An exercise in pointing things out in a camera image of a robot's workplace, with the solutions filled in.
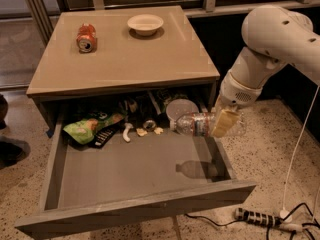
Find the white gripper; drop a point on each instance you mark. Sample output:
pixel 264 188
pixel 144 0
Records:
pixel 237 93

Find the clear plastic water bottle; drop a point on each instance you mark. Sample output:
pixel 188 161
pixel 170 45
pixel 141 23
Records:
pixel 201 125

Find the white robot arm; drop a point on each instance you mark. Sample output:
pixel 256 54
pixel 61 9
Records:
pixel 274 37

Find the black can in drawer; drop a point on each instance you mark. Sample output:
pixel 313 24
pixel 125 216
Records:
pixel 149 124

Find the cream bowl on counter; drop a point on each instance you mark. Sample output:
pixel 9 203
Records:
pixel 145 24

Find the open grey wooden drawer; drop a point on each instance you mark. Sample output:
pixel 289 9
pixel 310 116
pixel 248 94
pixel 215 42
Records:
pixel 147 178

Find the dark green snack bag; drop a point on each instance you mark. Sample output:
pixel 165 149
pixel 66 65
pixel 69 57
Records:
pixel 160 98

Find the small beige food piece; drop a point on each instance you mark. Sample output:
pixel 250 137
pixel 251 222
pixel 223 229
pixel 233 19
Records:
pixel 141 132

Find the beige side table cabinet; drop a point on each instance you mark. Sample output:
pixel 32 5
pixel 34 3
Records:
pixel 122 61

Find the white plastic toy mushroom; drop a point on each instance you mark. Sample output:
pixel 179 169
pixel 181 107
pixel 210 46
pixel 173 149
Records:
pixel 128 127

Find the black white power strip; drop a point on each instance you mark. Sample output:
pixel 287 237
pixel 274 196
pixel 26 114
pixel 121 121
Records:
pixel 256 218

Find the black snack bar wrapper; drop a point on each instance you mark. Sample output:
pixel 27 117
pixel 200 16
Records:
pixel 103 136

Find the green chip bag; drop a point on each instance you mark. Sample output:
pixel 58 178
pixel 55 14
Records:
pixel 84 131

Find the orange soda can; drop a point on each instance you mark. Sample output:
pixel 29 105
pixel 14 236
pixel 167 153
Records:
pixel 86 38

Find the person leg with shoe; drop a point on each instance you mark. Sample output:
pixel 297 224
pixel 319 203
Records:
pixel 10 154

